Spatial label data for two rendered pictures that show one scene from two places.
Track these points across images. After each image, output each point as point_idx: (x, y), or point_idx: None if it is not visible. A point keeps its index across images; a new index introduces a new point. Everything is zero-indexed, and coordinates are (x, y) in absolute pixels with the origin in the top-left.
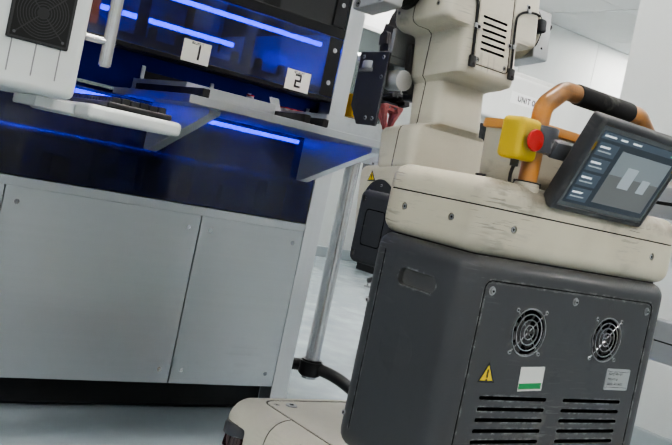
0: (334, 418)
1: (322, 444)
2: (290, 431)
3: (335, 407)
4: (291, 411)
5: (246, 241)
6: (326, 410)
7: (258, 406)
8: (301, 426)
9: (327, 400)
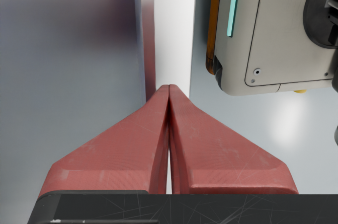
0: (284, 52)
1: (315, 84)
2: (289, 89)
3: (265, 37)
4: (266, 77)
5: None
6: (269, 49)
7: (251, 92)
8: (288, 82)
9: (250, 34)
